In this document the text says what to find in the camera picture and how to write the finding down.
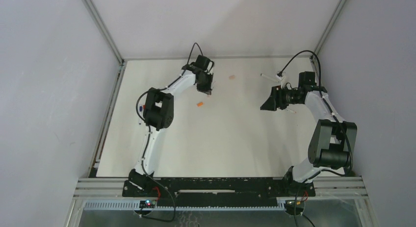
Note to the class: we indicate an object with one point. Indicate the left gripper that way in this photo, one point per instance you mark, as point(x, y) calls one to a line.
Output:
point(204, 86)

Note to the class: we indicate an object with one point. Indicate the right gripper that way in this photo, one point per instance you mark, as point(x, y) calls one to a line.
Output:
point(277, 98)

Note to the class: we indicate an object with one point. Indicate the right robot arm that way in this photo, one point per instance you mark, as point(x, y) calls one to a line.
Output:
point(333, 140)

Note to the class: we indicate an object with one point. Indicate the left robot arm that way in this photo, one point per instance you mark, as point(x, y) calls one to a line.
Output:
point(155, 108)

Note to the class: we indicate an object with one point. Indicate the white orange tip pen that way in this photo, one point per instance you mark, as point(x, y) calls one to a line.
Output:
point(211, 88)

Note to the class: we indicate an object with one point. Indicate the right controller board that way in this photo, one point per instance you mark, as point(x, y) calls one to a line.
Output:
point(294, 208)

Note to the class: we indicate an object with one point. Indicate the controller board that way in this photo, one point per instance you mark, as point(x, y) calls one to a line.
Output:
point(294, 208)
point(149, 204)

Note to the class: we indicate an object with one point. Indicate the left controller board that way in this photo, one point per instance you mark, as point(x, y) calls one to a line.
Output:
point(149, 204)

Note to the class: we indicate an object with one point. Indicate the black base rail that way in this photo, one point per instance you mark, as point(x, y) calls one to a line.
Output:
point(220, 190)

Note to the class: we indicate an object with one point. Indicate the white cable duct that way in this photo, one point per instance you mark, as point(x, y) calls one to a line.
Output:
point(123, 205)

